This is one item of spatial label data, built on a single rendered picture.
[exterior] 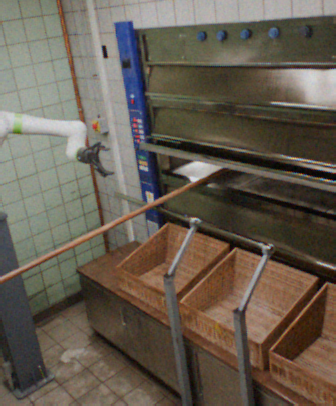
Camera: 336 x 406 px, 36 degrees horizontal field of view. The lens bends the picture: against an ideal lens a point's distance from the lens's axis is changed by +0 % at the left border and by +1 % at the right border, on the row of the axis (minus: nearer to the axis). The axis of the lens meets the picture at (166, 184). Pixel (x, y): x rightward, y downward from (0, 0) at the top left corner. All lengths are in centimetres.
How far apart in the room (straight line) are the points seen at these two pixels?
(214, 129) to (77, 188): 156
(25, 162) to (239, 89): 181
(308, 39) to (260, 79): 33
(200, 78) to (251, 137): 45
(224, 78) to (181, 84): 33
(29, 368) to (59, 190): 129
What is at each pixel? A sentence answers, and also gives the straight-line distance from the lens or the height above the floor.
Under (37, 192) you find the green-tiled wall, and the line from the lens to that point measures 391.
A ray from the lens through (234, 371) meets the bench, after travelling 265.
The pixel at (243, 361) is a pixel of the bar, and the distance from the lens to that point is 244.
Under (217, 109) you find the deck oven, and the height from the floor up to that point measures 166.
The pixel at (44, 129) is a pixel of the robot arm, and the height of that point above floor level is 166.
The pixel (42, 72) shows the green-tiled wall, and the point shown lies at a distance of 383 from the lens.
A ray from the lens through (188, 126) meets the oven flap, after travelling 301.
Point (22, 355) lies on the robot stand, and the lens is 353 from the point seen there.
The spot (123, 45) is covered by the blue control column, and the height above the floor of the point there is 201.
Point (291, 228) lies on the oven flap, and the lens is 273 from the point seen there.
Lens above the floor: 227
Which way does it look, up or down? 20 degrees down
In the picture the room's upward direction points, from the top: 8 degrees counter-clockwise
